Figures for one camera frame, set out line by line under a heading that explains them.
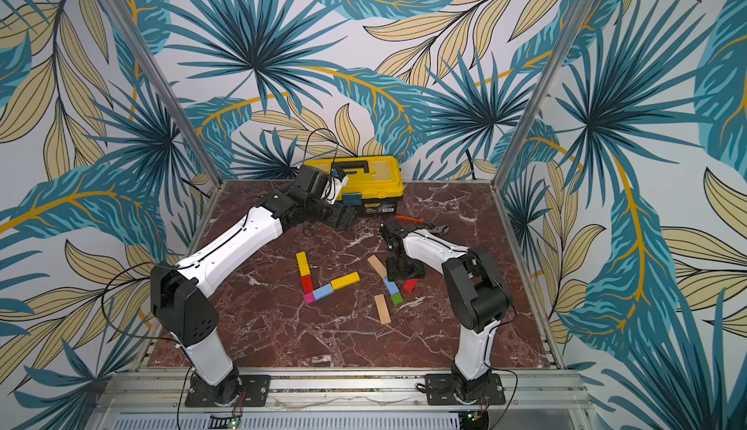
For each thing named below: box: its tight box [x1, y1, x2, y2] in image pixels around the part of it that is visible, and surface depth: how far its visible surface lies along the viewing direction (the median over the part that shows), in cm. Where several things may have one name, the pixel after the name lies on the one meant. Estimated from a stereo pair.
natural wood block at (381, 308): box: [373, 293, 392, 325], surface depth 88 cm
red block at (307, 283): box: [300, 274, 315, 294], surface depth 93 cm
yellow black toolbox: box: [304, 155, 405, 215], surface depth 100 cm
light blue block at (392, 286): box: [383, 276, 400, 296], surface depth 92 cm
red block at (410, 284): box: [404, 278, 420, 293], surface depth 94 cm
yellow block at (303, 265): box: [295, 250, 312, 278], surface depth 97 cm
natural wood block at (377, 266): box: [367, 253, 388, 280], surface depth 97 cm
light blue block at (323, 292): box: [312, 283, 334, 301], surface depth 92 cm
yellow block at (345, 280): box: [329, 271, 361, 291], surface depth 94 cm
